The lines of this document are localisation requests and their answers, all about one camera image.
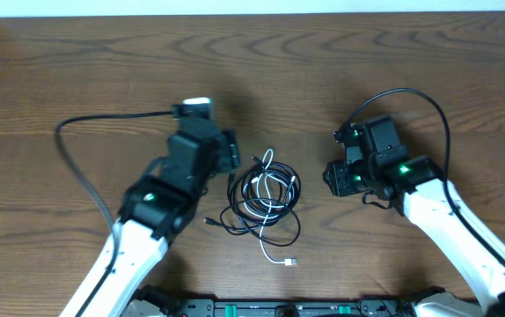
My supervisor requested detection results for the black USB-A cable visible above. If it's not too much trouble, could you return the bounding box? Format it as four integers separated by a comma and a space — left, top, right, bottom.
219, 154, 303, 247

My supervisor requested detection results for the black USB-C cable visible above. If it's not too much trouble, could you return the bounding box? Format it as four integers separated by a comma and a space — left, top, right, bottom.
202, 161, 297, 234

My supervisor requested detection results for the white USB cable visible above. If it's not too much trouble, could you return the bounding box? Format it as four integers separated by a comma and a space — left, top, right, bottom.
242, 148, 298, 267

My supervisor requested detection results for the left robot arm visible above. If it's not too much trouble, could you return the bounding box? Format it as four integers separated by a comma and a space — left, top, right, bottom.
62, 127, 239, 316

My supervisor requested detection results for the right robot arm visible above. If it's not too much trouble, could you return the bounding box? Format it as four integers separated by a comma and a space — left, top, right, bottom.
322, 116, 505, 316

